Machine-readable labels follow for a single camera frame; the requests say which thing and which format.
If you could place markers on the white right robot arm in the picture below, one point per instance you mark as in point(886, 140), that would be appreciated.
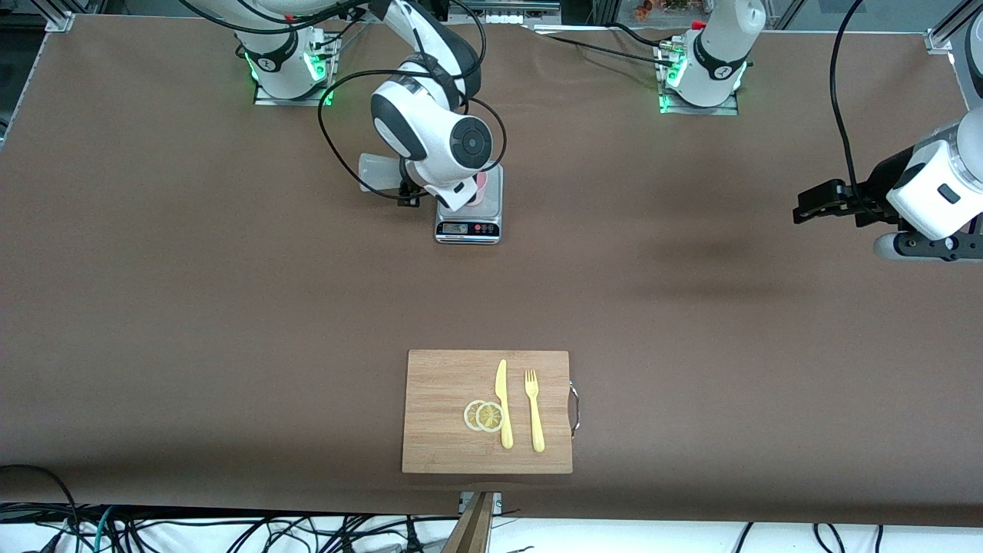
point(430, 130)

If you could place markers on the brown table cover sheet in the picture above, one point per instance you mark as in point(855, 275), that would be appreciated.
point(230, 346)

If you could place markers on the yellow plastic fork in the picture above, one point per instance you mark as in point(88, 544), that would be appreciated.
point(537, 426)

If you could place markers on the translucent sauce bottle orange cap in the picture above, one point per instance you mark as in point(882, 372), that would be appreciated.
point(376, 173)

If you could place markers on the silver digital kitchen scale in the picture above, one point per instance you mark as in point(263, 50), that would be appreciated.
point(468, 229)

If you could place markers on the yellow plastic knife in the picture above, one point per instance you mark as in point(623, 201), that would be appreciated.
point(507, 430)

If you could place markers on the wooden post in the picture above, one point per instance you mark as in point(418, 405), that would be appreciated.
point(470, 530)

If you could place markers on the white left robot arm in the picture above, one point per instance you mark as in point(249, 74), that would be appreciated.
point(718, 54)

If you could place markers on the pink plastic cup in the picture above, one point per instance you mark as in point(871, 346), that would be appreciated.
point(481, 188)

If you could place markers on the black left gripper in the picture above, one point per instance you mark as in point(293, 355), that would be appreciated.
point(880, 187)

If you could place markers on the aluminium frame corner piece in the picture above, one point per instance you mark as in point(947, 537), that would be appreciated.
point(938, 37)
point(60, 21)

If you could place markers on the small metal bracket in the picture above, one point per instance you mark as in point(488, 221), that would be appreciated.
point(498, 501)

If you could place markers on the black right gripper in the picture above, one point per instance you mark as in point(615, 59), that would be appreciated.
point(405, 190)

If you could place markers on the lemon slice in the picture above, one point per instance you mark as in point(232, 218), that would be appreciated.
point(490, 417)
point(469, 415)

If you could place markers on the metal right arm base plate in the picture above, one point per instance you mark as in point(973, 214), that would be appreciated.
point(292, 101)

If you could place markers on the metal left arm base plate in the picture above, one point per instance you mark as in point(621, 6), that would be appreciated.
point(699, 110)

